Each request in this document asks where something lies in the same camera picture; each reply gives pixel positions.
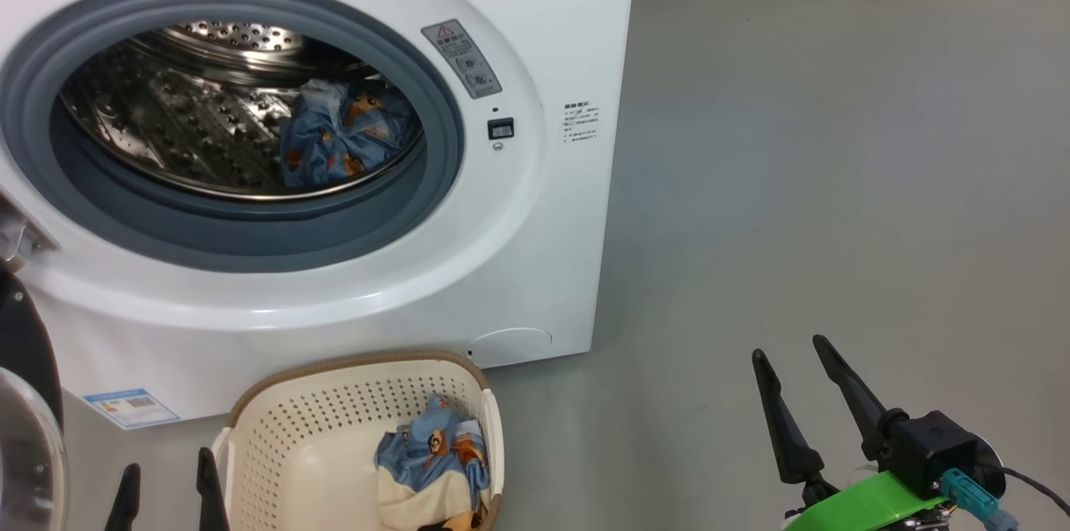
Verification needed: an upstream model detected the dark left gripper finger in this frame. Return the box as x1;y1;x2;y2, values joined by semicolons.
196;447;231;531
104;464;141;531

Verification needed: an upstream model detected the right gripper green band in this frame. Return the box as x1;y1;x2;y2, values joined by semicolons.
752;334;1004;531

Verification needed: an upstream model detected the black round glass machine door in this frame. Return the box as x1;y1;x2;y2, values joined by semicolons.
0;263;68;531

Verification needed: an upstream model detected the blue and cream printed garment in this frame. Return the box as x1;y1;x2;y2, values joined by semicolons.
374;394;492;531

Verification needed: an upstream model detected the blue bear-print garment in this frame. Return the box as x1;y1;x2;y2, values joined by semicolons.
280;79;423;189

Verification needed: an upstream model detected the cream perforated laundry basket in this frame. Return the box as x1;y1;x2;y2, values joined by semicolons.
211;350;505;531

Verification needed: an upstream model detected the grey rubber door gasket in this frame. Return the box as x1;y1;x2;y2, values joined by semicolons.
0;0;465;273

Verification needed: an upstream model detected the metal door hinge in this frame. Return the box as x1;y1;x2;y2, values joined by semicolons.
0;197;55;273

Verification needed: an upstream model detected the white front-load washing machine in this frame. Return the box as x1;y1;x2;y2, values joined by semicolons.
0;0;640;430

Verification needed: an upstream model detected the blue energy label sticker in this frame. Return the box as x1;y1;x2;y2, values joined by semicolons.
84;387;181;430

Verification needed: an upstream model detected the round white filter cover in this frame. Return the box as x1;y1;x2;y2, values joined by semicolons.
468;328;553;369

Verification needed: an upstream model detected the small printed text label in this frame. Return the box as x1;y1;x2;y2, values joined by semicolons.
563;102;601;144

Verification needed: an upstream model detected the grey warning sticker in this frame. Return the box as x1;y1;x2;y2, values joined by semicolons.
420;19;503;100

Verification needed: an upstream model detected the right gripper teal-plug cable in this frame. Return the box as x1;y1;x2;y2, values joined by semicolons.
940;467;1070;531

